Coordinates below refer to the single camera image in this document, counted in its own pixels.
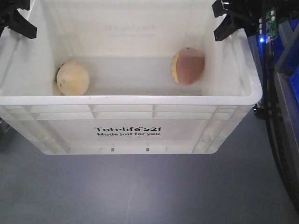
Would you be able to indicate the brown round plush toy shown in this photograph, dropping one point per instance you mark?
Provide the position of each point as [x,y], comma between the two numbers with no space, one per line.
[187,65]

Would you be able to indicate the white plastic tote box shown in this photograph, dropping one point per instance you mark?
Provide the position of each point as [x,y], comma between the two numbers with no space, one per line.
[132,105]

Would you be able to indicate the green circuit board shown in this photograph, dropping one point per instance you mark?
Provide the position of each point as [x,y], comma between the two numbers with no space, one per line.
[271,30]

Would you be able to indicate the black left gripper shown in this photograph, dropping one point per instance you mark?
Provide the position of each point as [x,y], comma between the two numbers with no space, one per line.
[12,19]

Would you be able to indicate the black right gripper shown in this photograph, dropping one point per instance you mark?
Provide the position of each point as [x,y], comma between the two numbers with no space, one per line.
[251,12]

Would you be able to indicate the cream round plush toy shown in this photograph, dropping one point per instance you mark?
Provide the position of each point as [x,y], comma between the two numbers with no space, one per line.
[73,78]

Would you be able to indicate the blue bin right side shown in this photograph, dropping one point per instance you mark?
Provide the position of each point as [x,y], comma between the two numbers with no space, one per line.
[280,86]

